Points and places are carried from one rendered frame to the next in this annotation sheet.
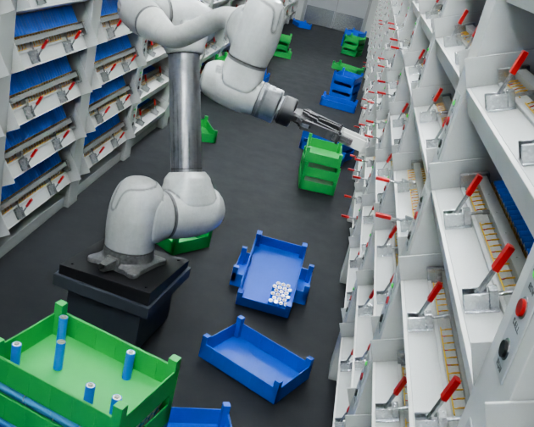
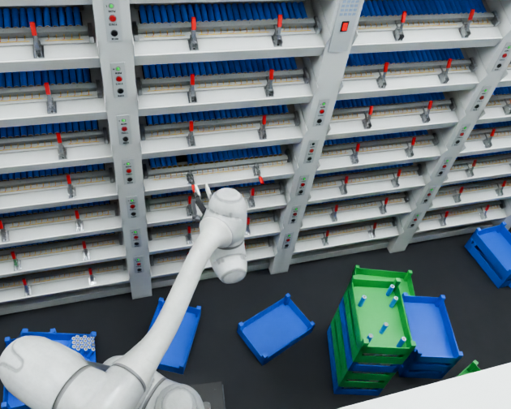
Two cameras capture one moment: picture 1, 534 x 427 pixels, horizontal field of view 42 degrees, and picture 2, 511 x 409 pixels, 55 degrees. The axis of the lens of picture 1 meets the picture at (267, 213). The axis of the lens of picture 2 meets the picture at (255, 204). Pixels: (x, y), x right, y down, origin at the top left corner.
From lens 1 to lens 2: 242 cm
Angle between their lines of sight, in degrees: 90
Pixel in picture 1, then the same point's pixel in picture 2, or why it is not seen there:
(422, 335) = (359, 158)
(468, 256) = (392, 121)
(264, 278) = not seen: hidden behind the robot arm
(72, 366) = (374, 328)
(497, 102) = (384, 82)
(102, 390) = (375, 307)
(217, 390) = (210, 347)
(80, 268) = not seen: outside the picture
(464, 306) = (428, 122)
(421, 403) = (397, 157)
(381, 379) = (319, 195)
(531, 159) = (446, 80)
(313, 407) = not seen: hidden behind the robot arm
